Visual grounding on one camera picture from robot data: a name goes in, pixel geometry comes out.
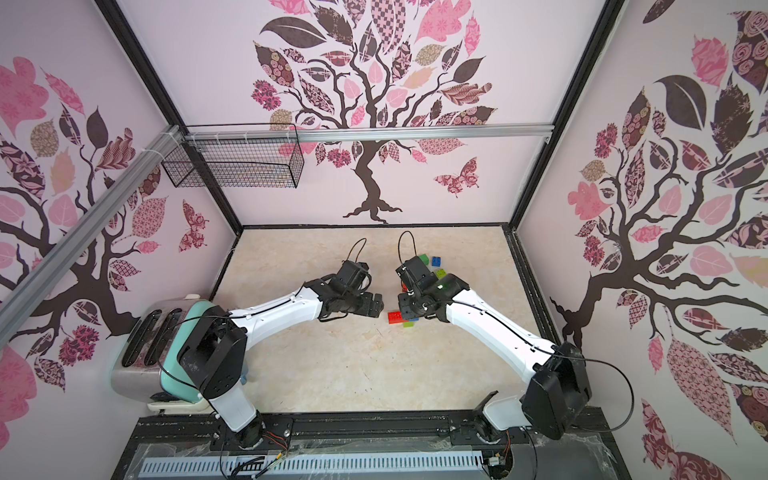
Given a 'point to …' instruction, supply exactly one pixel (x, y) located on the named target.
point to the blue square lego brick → (413, 320)
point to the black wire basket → (237, 156)
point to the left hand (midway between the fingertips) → (369, 308)
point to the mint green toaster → (145, 366)
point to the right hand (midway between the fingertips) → (409, 303)
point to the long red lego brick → (396, 317)
